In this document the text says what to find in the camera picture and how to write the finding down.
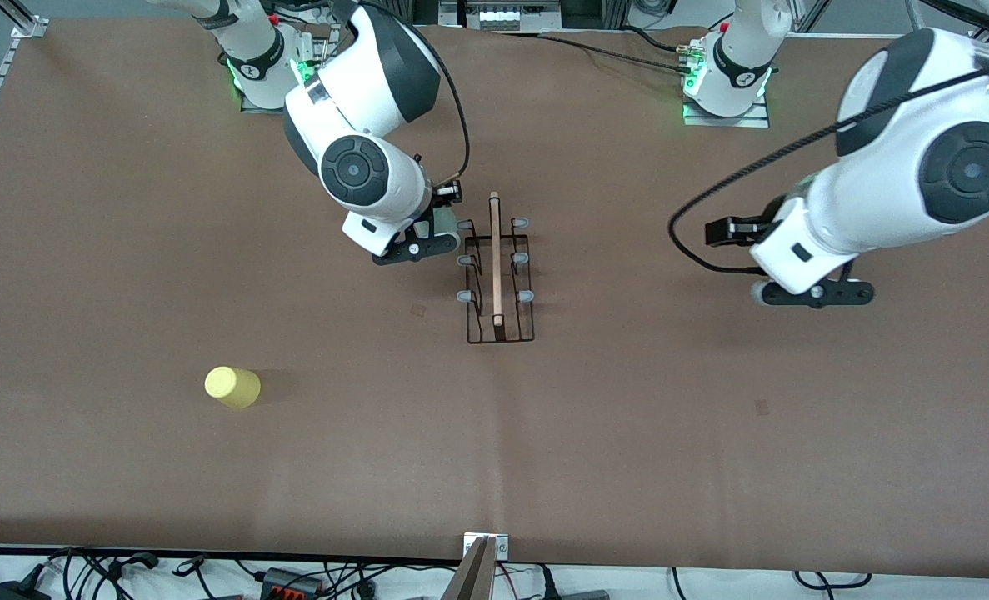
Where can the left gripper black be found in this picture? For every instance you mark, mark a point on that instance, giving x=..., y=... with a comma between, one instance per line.
x=748, y=228

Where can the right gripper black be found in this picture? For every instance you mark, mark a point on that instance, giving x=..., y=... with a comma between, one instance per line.
x=442, y=198

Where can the mint green plastic cup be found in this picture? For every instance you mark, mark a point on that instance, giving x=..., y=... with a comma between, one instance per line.
x=448, y=223

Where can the yellow plastic cup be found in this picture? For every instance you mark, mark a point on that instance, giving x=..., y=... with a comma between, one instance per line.
x=232, y=387

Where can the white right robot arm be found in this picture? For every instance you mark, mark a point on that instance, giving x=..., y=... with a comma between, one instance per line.
x=377, y=75

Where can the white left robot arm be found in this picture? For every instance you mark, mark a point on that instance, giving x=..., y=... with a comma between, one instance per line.
x=877, y=192

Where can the white power strip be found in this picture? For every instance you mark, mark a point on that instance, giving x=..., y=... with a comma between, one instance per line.
x=511, y=15

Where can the brown table cover sheet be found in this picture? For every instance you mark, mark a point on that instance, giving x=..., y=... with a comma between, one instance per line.
x=494, y=458

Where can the black plug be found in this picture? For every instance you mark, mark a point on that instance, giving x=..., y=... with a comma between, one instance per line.
x=546, y=585

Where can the black orange connector block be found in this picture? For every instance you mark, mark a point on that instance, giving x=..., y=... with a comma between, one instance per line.
x=290, y=583

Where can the black power adapter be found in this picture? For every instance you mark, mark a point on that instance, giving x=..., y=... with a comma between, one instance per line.
x=15, y=592

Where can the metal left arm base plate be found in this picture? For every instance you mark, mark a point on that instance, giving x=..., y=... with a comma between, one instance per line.
x=727, y=122

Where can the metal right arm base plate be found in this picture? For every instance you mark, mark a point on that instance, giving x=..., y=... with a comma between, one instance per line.
x=257, y=106

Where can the small metal clamp bracket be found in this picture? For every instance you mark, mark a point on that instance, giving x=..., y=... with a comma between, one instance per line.
x=502, y=546

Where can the grey metal post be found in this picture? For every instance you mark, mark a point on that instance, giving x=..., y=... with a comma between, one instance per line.
x=473, y=583

